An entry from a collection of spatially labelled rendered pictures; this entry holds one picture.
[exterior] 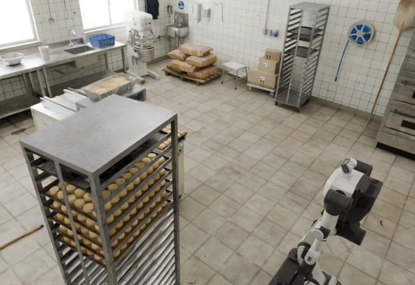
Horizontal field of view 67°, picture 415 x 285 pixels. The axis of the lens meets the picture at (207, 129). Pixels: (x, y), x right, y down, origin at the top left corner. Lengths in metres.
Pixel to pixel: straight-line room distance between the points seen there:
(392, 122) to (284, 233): 2.51
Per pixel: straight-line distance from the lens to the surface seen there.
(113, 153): 1.51
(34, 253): 3.71
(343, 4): 6.18
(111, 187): 1.80
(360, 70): 6.26
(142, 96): 3.79
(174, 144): 1.89
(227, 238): 3.50
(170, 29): 7.98
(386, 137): 5.45
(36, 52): 6.50
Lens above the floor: 2.66
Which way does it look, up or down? 30 degrees down
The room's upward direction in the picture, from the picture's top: 2 degrees clockwise
